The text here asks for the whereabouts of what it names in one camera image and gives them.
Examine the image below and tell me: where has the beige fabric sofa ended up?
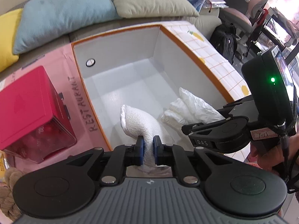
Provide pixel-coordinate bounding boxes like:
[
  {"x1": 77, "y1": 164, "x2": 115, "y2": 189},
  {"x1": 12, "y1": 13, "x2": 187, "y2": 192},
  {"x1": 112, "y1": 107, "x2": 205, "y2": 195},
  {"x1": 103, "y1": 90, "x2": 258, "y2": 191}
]
[{"x1": 1, "y1": 0, "x2": 221, "y2": 78}]

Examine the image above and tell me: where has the orange white cardboard box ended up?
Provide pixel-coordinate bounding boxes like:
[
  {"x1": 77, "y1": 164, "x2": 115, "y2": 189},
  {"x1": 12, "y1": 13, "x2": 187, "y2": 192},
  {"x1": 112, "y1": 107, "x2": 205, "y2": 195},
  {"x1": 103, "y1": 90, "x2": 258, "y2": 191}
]
[{"x1": 71, "y1": 23, "x2": 228, "y2": 148}]

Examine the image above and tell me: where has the person's right hand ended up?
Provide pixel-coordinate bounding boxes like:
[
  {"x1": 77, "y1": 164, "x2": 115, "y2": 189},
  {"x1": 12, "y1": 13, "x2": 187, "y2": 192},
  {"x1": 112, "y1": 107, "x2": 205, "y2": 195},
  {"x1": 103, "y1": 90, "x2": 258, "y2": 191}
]
[{"x1": 249, "y1": 133, "x2": 299, "y2": 175}]

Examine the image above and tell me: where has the red lidded candy box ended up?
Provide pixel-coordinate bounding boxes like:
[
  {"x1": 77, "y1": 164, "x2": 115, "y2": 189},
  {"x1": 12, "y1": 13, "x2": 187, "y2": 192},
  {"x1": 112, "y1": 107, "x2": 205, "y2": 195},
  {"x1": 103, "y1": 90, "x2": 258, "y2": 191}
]
[{"x1": 1, "y1": 66, "x2": 76, "y2": 163}]

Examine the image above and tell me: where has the white plastic glove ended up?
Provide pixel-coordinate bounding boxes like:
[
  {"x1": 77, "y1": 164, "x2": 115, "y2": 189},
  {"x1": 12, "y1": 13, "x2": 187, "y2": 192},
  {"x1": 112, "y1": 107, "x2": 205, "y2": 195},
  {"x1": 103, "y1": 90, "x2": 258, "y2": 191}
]
[{"x1": 161, "y1": 88, "x2": 225, "y2": 129}]

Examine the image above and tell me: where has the yellow cushion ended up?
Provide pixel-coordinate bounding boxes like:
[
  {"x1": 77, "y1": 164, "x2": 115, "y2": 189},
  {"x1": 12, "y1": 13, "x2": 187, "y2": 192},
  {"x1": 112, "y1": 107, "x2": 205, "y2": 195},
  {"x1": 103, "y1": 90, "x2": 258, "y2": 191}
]
[{"x1": 0, "y1": 9, "x2": 23, "y2": 72}]

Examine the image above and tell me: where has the checked fruit print tablecloth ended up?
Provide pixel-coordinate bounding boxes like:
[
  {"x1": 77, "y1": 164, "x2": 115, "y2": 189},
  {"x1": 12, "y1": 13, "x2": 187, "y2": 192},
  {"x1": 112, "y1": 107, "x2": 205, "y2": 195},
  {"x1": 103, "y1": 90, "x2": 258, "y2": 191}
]
[{"x1": 160, "y1": 21, "x2": 251, "y2": 103}]

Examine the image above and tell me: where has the light blue cushion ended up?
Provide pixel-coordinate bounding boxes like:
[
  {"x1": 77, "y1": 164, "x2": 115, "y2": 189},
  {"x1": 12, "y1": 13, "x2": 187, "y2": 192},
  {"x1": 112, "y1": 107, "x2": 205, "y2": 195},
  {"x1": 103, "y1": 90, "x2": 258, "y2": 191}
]
[{"x1": 13, "y1": 0, "x2": 119, "y2": 55}]

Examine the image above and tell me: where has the pink office chair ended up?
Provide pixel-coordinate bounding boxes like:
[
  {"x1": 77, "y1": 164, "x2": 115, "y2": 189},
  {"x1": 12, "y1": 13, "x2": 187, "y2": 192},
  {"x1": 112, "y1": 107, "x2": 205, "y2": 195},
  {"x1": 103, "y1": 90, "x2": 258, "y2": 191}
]
[{"x1": 219, "y1": 0, "x2": 268, "y2": 61}]

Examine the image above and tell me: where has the brown knotted rope toy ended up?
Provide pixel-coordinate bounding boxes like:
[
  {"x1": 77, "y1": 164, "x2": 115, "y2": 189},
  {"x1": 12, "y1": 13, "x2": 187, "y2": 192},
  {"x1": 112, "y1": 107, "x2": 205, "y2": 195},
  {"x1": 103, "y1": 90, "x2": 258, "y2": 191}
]
[{"x1": 1, "y1": 167, "x2": 24, "y2": 221}]

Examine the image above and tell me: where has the white towel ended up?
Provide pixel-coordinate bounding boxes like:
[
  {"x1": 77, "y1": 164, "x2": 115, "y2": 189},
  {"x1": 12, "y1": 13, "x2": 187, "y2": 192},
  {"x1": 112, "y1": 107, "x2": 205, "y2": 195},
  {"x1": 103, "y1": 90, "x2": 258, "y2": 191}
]
[{"x1": 120, "y1": 105, "x2": 175, "y2": 175}]

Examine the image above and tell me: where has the black backpack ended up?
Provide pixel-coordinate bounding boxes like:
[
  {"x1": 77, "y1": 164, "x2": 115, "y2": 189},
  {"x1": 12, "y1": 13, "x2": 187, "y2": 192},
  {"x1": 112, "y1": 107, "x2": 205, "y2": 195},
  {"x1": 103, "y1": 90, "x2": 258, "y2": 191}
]
[{"x1": 209, "y1": 23, "x2": 237, "y2": 64}]

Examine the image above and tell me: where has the grey-green cushion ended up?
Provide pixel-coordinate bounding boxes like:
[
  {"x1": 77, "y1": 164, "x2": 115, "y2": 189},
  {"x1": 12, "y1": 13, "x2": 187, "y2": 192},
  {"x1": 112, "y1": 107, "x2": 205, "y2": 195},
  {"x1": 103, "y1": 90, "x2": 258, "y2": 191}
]
[{"x1": 112, "y1": 0, "x2": 199, "y2": 19}]

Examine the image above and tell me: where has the pink restaurant mat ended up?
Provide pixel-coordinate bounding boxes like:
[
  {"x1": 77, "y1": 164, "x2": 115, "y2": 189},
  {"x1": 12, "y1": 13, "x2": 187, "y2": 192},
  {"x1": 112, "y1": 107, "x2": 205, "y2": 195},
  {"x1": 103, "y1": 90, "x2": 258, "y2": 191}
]
[{"x1": 1, "y1": 44, "x2": 111, "y2": 173}]

